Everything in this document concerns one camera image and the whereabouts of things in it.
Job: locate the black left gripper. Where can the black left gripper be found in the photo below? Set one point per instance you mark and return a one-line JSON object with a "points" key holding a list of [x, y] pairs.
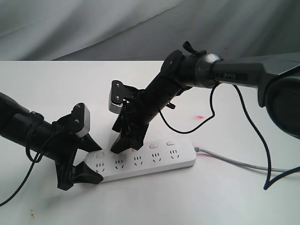
{"points": [[61, 146]]}

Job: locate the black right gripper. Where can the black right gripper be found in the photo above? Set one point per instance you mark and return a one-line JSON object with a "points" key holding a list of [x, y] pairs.
{"points": [[133, 121]]}

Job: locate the white five-socket power strip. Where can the white five-socket power strip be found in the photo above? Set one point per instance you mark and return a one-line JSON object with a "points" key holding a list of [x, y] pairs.
{"points": [[153, 157]]}

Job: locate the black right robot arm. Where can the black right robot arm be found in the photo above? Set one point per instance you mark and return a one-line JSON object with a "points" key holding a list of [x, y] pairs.
{"points": [[275, 77]]}

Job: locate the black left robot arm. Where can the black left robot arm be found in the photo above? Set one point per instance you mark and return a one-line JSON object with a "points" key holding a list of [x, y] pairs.
{"points": [[15, 121]]}

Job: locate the grey backdrop cloth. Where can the grey backdrop cloth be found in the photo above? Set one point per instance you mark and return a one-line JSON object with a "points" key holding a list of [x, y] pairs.
{"points": [[145, 29]]}

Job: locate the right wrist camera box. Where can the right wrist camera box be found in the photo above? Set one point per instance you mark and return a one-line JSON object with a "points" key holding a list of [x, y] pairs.
{"points": [[116, 96]]}

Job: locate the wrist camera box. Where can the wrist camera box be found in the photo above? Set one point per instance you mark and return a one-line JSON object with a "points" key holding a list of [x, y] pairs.
{"points": [[80, 120], [116, 96]]}

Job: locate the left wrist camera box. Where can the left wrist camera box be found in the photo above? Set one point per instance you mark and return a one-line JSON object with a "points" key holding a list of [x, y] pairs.
{"points": [[80, 120]]}

